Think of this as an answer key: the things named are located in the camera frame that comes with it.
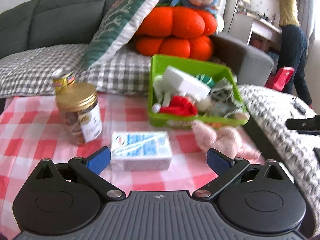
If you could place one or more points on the white sponge block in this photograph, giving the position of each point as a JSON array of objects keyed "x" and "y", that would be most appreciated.
[{"x": 185, "y": 83}]

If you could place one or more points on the grey white knitted blanket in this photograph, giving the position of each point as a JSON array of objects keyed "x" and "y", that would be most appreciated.
[{"x": 270, "y": 109}]

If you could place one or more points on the pink plush toy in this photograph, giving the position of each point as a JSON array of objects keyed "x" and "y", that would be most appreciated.
[{"x": 226, "y": 140}]

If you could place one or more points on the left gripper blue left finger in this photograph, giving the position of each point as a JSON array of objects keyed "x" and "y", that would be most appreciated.
[{"x": 99, "y": 160}]

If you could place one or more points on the gold lid glass jar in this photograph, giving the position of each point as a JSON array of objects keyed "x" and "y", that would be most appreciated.
[{"x": 80, "y": 112}]

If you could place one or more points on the white blue carton box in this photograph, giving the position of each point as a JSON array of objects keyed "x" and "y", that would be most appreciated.
[{"x": 140, "y": 151}]

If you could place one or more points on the small yellow tin can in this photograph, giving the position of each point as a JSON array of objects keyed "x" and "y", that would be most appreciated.
[{"x": 62, "y": 78}]

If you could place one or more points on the person in yellow top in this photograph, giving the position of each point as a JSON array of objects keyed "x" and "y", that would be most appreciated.
[{"x": 293, "y": 50}]

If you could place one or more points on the grey checkered sofa blanket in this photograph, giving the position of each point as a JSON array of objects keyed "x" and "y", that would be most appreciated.
[{"x": 30, "y": 73}]

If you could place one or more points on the lime green plastic bin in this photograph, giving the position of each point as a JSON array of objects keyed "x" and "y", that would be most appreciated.
[{"x": 159, "y": 63}]

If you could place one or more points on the red santa hat plush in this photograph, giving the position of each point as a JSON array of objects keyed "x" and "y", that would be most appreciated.
[{"x": 179, "y": 106}]

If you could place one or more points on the grey-green fluffy cloth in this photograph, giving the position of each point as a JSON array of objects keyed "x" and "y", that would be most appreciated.
[{"x": 222, "y": 95}]

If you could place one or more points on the white cloth in bin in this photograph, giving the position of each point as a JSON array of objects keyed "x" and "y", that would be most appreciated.
[{"x": 162, "y": 90}]

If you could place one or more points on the dark grey sofa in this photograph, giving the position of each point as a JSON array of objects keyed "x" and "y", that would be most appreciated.
[{"x": 42, "y": 23}]

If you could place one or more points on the beige bunny plush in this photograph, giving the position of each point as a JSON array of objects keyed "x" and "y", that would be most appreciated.
[{"x": 204, "y": 104}]

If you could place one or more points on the red white checkered tablecloth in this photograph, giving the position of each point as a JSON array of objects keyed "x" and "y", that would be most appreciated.
[{"x": 31, "y": 130}]

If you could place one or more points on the orange pumpkin cushion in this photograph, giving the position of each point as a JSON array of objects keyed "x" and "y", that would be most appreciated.
[{"x": 177, "y": 31}]

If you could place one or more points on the red plastic chair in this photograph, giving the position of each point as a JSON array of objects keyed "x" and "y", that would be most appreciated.
[{"x": 281, "y": 78}]

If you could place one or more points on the green knitted round toy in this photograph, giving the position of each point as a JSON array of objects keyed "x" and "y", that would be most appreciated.
[{"x": 207, "y": 80}]

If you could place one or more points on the white and teal pillow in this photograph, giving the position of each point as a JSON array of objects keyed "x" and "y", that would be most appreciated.
[{"x": 117, "y": 28}]

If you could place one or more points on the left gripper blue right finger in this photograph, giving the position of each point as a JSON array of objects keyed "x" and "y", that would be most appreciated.
[{"x": 218, "y": 162}]

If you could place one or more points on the white shelf unit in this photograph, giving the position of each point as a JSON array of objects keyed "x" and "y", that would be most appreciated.
[{"x": 256, "y": 22}]

